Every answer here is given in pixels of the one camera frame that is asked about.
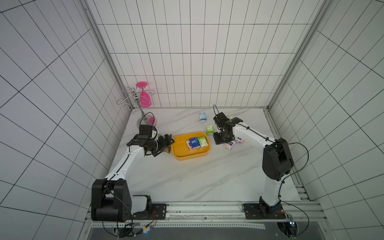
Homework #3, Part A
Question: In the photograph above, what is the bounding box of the dark blue tissue pack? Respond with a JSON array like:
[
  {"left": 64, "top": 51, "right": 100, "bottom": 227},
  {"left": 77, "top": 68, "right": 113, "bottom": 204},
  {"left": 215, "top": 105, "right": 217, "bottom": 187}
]
[
  {"left": 223, "top": 141, "right": 236, "bottom": 151},
  {"left": 189, "top": 138, "right": 200, "bottom": 150}
]

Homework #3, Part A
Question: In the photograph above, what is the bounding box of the yellow plastic storage box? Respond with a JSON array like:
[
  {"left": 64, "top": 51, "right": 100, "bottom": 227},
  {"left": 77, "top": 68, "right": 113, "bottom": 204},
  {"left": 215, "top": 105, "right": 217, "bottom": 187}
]
[{"left": 172, "top": 132, "right": 211, "bottom": 161}]

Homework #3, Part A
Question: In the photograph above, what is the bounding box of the green tissue pack front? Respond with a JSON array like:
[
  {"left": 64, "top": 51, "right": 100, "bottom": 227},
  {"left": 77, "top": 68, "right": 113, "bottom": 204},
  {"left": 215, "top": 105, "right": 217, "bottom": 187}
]
[{"left": 197, "top": 137, "right": 209, "bottom": 148}]

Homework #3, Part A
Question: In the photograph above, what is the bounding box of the green tissue pack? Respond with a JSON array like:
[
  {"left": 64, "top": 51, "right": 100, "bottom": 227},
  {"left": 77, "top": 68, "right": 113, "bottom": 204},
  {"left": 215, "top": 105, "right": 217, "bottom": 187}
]
[
  {"left": 197, "top": 137, "right": 209, "bottom": 148},
  {"left": 206, "top": 125, "right": 215, "bottom": 135}
]

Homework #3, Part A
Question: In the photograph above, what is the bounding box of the pink white tissue pack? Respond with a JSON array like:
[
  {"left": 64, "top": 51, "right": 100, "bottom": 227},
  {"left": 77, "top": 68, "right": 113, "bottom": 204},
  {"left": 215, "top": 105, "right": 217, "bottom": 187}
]
[{"left": 186, "top": 141, "right": 193, "bottom": 151}]

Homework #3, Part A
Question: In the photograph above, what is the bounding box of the dark blue tissue pack front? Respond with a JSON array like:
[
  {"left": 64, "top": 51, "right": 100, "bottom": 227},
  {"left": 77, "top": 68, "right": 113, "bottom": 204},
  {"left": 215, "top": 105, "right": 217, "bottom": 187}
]
[{"left": 189, "top": 138, "right": 200, "bottom": 150}]

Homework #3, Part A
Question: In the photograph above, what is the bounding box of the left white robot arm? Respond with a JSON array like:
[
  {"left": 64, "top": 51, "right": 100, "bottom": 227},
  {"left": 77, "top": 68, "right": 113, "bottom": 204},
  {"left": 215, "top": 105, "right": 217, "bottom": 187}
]
[{"left": 91, "top": 125, "right": 175, "bottom": 223}]

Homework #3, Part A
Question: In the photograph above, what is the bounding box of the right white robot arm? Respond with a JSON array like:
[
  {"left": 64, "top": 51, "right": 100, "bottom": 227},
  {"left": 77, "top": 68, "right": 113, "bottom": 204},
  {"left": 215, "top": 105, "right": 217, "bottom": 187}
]
[{"left": 213, "top": 113, "right": 294, "bottom": 218}]

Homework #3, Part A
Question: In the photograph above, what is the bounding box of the green red chips bag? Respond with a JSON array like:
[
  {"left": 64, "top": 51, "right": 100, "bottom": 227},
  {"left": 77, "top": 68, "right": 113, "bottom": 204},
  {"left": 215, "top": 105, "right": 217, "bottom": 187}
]
[{"left": 159, "top": 134, "right": 175, "bottom": 154}]

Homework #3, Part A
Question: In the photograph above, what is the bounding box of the light blue tissue pack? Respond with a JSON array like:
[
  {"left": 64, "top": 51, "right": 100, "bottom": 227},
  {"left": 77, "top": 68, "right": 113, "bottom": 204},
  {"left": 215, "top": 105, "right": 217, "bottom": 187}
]
[{"left": 199, "top": 113, "right": 207, "bottom": 123}]

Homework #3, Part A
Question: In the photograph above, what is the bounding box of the pink wine glass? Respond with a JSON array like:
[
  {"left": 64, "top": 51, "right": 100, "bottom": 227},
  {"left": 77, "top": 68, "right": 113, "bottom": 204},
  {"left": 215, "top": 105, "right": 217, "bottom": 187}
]
[{"left": 136, "top": 82, "right": 152, "bottom": 108}]

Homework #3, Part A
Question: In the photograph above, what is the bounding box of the chrome glass rack stand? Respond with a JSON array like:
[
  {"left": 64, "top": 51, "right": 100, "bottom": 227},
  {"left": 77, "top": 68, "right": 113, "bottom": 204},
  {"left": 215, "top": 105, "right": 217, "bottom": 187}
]
[{"left": 117, "top": 86, "right": 156, "bottom": 127}]

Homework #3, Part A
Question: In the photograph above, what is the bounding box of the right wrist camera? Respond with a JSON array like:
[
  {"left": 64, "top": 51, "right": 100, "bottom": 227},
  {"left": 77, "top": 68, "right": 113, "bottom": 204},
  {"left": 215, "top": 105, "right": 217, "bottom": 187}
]
[{"left": 214, "top": 112, "right": 229, "bottom": 131}]

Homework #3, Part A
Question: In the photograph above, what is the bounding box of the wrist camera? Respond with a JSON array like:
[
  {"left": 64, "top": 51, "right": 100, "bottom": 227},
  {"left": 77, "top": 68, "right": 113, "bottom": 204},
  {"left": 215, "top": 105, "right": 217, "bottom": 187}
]
[
  {"left": 214, "top": 112, "right": 229, "bottom": 131},
  {"left": 138, "top": 125, "right": 154, "bottom": 140}
]

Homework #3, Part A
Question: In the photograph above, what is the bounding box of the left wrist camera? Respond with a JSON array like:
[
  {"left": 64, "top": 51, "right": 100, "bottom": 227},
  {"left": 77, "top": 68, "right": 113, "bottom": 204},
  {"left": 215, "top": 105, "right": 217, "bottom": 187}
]
[{"left": 138, "top": 125, "right": 154, "bottom": 140}]

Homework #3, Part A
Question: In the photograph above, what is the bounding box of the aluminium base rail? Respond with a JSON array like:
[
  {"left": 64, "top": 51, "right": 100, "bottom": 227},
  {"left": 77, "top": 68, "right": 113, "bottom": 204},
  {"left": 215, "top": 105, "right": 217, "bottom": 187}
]
[{"left": 91, "top": 201, "right": 328, "bottom": 231}]

